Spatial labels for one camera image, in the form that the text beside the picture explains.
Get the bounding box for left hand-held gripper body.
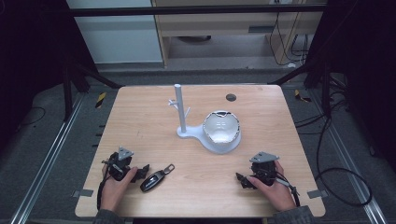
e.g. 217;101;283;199
102;146;134;182

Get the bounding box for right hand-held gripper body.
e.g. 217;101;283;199
249;151;280;188

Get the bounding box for black car key fob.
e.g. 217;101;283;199
139;163;176;193

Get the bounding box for white key stand with post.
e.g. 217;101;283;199
167;83;243;155

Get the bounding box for person's right hand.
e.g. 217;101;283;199
247;160;297;213

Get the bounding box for person's left hand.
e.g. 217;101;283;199
99;165;139;214

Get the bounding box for grey tape piece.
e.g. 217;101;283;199
71;188;94;199
306;189;330;200

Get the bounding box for white heart-shaped bowl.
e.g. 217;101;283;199
202;109;242;145

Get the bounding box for yellow black striped tape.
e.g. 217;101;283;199
293;89;313;104
94;91;107;110

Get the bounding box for black metal stand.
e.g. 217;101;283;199
268;54;333;119
61;55;125;123

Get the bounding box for white cabinet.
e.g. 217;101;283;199
65;0;165;65

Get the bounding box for dark curtain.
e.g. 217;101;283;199
303;0;396;172
0;0;97;157

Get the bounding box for light wooden desk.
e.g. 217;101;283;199
150;0;329;68

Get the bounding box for black horizontal bar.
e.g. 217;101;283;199
62;3;329;19

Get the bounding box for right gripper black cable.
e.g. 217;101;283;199
275;176;302;208

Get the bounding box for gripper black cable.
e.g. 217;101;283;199
275;176;302;208
95;175;110;212

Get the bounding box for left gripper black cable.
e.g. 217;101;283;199
95;175;110;212

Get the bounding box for metal floor rail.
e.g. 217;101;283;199
8;92;86;224
310;90;389;224

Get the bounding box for black floor cable loop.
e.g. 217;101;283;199
293;90;374;208

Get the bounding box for black hanging desk cables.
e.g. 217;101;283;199
268;11;310;68

